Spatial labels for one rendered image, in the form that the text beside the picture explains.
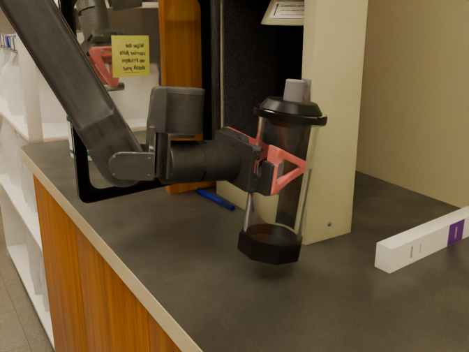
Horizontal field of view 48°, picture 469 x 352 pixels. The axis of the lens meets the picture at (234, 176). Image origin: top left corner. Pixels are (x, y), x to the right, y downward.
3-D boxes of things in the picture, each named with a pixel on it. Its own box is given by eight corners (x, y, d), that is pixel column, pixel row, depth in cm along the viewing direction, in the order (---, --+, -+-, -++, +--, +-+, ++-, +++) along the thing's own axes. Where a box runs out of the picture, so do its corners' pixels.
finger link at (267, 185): (288, 135, 78) (236, 135, 73) (319, 147, 73) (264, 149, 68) (282, 179, 80) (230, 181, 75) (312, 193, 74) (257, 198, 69)
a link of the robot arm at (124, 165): (107, 165, 72) (107, 179, 64) (109, 81, 70) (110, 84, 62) (194, 167, 75) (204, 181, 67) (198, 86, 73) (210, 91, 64)
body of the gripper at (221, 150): (225, 129, 78) (181, 129, 74) (264, 146, 70) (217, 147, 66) (220, 171, 80) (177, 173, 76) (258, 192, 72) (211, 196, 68)
